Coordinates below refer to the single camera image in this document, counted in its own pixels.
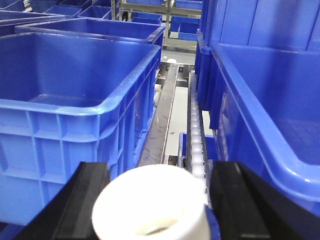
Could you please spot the metal valve with white cap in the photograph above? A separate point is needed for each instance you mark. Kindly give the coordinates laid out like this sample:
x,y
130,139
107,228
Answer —
x,y
152,202

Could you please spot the steel shelf divider rail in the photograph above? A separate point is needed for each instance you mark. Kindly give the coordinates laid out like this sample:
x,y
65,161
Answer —
x,y
155,143

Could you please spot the white roller track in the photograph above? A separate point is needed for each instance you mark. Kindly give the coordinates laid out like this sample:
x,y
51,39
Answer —
x,y
196,160

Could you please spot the upper right blue crate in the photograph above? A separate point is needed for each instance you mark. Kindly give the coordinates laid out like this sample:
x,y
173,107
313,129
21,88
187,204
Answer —
x,y
278,24

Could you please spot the rear left blue crate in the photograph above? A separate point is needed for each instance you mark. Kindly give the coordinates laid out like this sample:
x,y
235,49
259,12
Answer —
x,y
99,29

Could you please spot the near left blue crate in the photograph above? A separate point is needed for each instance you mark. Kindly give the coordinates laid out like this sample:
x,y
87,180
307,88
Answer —
x,y
65,100

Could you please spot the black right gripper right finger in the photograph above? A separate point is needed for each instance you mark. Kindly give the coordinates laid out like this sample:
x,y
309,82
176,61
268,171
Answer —
x,y
248,208

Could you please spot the blue crate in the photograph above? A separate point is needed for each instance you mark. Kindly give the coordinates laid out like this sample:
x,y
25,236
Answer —
x,y
266,110
278,24
99,29
65,100

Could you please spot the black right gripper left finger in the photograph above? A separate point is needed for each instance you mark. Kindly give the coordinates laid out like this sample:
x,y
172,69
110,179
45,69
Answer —
x,y
69,215

